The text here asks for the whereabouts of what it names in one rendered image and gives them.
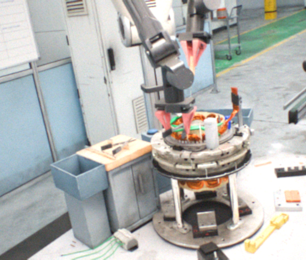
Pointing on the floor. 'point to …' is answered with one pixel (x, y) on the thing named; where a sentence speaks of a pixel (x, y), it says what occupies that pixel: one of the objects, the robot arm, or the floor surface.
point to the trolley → (229, 35)
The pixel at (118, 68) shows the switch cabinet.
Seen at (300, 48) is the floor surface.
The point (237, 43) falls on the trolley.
